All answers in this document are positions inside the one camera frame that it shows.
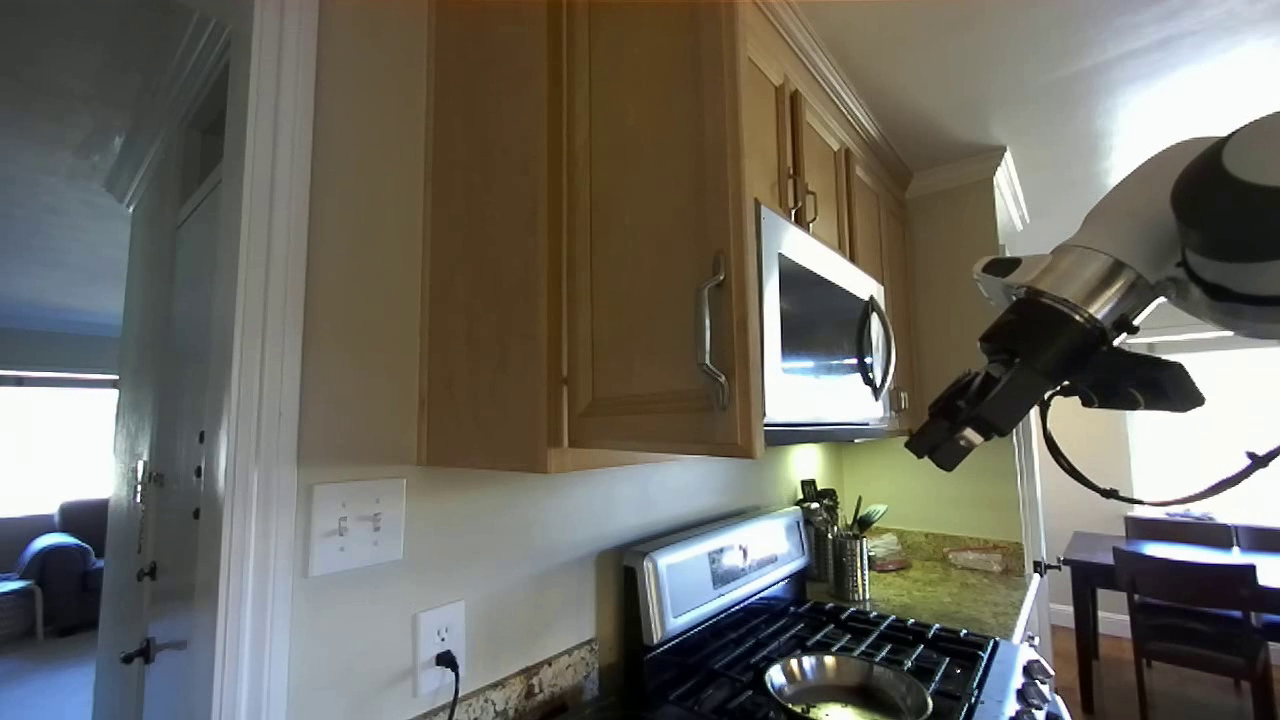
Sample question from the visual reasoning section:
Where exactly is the white room door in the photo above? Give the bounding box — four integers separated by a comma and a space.
92, 75, 271, 720

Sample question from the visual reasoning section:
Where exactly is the steel frying pan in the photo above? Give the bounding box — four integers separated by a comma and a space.
762, 650, 935, 720

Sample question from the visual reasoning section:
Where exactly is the light wood cupboard door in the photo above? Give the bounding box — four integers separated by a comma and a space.
555, 0, 767, 464

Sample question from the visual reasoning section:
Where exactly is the white power outlet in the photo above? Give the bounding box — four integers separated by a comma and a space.
413, 596, 472, 706

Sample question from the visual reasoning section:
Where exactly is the black countertop canister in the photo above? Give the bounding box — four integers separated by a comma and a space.
793, 477, 846, 594

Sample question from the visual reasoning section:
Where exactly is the blue armchair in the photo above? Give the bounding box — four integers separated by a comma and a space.
0, 497, 118, 646

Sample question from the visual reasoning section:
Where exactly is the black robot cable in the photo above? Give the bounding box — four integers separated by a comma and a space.
1037, 390, 1280, 515

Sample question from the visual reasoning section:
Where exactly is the white light switch plate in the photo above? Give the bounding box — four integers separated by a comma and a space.
305, 477, 413, 586

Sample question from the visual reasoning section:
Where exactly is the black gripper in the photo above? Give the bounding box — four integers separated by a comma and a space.
906, 294, 1122, 477

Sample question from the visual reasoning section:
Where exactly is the metal cupboard door handle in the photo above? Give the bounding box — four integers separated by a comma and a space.
697, 256, 736, 395

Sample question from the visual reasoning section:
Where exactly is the steel utensil holder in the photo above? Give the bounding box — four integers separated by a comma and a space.
828, 519, 881, 605

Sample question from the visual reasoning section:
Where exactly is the light wood wall cupboard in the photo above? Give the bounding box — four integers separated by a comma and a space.
420, 0, 767, 477

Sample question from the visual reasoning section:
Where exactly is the light wood cabinet door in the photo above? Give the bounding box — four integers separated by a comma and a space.
847, 143, 893, 285
793, 84, 854, 261
742, 54, 797, 223

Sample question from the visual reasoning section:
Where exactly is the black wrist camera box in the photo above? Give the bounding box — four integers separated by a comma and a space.
1065, 344, 1208, 415

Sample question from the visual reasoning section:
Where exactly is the bright window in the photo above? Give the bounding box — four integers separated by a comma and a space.
1122, 334, 1280, 530
0, 368, 126, 525

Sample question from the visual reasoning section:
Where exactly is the stainless steel microwave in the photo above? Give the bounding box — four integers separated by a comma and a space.
753, 201, 919, 449

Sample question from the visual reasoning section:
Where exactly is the speckled granite countertop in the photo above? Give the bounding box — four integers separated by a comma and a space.
854, 525, 1037, 646
455, 638, 610, 720

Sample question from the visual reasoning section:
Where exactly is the stainless steel gas stove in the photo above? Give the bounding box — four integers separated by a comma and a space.
618, 503, 1071, 720

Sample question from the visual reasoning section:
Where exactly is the dark wooden chair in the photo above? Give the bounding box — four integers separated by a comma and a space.
1122, 512, 1242, 551
1109, 540, 1280, 720

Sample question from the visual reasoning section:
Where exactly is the black plug with cable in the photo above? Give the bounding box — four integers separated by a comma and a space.
431, 646, 470, 720

